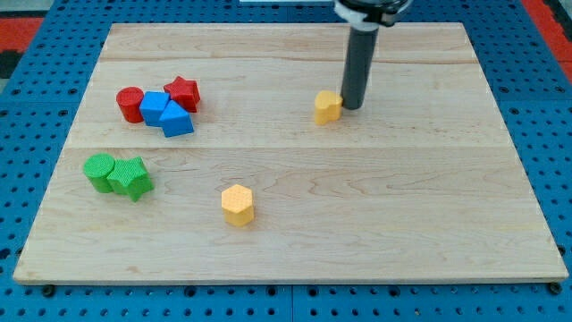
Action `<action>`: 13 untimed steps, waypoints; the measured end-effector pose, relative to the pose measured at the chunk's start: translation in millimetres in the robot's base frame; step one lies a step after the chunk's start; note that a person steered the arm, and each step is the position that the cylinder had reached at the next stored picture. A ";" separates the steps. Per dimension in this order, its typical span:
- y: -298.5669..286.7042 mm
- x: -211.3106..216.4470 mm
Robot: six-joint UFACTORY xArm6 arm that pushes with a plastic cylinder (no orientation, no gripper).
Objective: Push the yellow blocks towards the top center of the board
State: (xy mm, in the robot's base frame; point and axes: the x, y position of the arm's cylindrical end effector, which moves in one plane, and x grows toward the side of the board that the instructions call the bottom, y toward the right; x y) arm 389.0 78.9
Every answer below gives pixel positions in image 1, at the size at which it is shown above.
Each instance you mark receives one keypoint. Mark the wooden board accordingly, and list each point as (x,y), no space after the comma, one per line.
(421,185)

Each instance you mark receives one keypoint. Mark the blue triangle block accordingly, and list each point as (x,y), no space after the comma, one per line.
(175,120)

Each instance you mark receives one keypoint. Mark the red cylinder block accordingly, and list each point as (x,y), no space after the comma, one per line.
(129,100)

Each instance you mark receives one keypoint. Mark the blue cube block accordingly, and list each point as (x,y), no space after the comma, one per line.
(152,106)

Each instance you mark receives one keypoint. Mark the red star block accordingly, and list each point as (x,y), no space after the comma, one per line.
(184,92)

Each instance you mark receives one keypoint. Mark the yellow hexagon block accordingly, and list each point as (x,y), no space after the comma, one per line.
(238,205)

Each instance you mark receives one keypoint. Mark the green star block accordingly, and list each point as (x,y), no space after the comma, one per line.
(130,177)

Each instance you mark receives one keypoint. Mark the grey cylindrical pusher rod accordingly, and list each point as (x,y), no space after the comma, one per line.
(359,56)

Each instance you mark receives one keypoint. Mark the green cylinder block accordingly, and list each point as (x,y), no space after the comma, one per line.
(96,168)

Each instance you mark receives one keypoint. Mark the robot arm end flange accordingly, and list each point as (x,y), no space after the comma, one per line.
(369,15)

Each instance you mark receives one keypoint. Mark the yellow heart block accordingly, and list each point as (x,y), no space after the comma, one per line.
(328,106)

